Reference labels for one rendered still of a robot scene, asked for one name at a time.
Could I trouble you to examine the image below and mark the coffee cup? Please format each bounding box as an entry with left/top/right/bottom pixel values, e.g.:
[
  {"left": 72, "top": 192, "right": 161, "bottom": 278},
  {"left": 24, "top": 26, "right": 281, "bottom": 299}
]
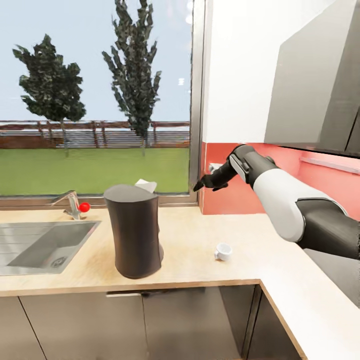
[{"left": 214, "top": 243, "right": 233, "bottom": 261}]

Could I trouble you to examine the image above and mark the paper coffee filter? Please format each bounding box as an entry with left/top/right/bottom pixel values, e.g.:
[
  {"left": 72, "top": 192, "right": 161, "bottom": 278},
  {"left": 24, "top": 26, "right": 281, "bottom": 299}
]
[{"left": 135, "top": 179, "right": 157, "bottom": 193}]

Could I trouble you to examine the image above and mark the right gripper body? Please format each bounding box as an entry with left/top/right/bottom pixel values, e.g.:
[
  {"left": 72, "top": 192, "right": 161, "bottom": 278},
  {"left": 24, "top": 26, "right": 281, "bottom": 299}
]
[{"left": 201, "top": 167, "right": 231, "bottom": 188}]

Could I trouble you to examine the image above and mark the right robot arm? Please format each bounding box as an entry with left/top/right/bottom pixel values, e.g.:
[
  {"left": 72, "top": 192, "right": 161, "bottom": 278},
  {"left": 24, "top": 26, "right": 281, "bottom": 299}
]
[{"left": 193, "top": 144, "right": 360, "bottom": 309}]

